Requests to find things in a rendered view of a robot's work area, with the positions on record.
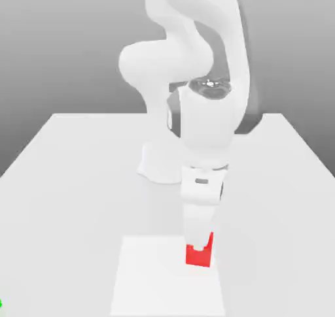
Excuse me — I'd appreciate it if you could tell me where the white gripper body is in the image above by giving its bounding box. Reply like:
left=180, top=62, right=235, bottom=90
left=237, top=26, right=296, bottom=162
left=180, top=167, right=225, bottom=206

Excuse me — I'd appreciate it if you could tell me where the small red cube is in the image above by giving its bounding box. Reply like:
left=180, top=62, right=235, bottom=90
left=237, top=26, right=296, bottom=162
left=185, top=231, right=215, bottom=269

